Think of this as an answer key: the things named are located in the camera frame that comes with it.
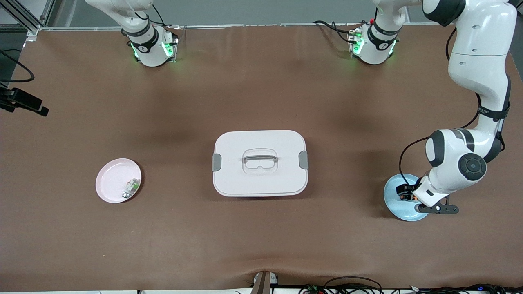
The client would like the light blue round plate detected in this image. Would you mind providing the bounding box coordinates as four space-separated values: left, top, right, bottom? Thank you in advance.
383 173 429 222

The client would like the pink round plate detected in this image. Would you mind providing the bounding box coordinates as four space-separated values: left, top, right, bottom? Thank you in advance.
95 158 142 204

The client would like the small green white component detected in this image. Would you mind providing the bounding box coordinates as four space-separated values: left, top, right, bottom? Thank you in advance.
122 178 141 200

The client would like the white lidded storage box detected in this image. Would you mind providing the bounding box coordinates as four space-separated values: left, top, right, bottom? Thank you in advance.
212 130 309 198

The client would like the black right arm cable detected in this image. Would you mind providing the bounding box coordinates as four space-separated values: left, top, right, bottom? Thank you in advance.
0 50 36 83

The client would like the black looped cable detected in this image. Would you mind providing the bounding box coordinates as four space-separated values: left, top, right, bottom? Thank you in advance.
324 276 383 294

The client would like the black cable bundle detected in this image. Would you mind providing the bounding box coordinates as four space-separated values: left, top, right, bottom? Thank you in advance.
409 283 523 294

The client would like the black base cable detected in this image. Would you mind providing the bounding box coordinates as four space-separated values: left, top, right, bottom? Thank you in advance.
150 3 167 27
313 20 358 45

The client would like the brown camera mount bracket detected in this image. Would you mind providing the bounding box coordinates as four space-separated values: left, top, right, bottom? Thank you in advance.
250 271 279 294

